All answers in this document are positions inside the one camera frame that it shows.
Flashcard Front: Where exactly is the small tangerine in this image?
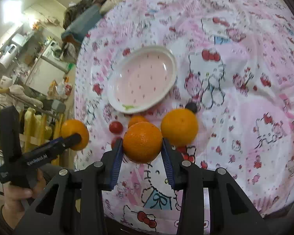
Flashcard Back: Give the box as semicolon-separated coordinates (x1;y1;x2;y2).
60;119;90;151
128;115;148;128

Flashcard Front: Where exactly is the red cherry tomato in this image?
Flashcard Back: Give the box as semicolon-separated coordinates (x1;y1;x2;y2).
111;136;123;150
109;121;124;134

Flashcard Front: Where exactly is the large orange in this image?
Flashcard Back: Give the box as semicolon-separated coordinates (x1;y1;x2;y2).
122;121;162;163
160;108;199;147

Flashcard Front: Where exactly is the dark blueberry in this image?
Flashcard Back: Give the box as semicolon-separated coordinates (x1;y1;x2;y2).
185;102;198;114

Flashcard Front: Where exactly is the person's left hand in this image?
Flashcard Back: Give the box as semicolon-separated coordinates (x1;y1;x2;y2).
2;169;46;229

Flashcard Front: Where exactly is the white washing machine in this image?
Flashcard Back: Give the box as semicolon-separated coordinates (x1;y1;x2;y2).
25;40;68;96

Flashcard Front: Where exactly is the pink white plate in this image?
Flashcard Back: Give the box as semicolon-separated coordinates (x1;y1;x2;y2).
107;46;178;114

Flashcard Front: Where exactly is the pile of clothes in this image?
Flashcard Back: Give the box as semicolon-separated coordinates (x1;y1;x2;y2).
60;0;107;62

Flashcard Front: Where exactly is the pink Hello Kitty bedsheet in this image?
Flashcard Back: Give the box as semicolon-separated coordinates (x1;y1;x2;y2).
74;0;294;220

